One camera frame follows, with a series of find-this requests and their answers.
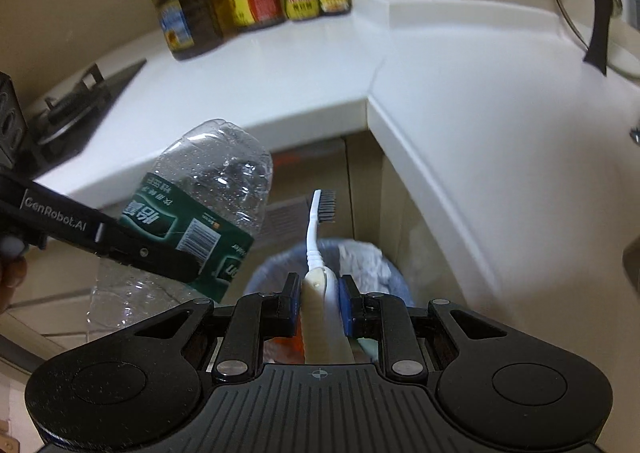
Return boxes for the white toothbrush black bristles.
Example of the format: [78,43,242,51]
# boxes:
[304,189,355,365]

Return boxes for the silver vent grille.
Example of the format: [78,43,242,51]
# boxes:
[265,198,312,240]

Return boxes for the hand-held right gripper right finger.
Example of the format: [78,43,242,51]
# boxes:
[337,274,513,381]

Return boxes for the green cloth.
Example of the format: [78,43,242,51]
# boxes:
[356,337,382,364]

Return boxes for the clear green label plastic bottle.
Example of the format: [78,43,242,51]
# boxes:
[87,119,275,335]

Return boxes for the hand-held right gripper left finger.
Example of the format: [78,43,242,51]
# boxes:
[127,273,303,384]

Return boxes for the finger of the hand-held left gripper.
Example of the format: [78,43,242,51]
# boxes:
[94,220,202,284]

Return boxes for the person's left hand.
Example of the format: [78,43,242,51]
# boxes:
[0,255,27,315]

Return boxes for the glass pot lid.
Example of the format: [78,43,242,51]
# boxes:
[546,0,640,79]

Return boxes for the blue plastic waste basket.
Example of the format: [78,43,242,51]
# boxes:
[244,238,417,365]

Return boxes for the black gas stove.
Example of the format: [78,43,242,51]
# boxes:
[20,58,148,171]

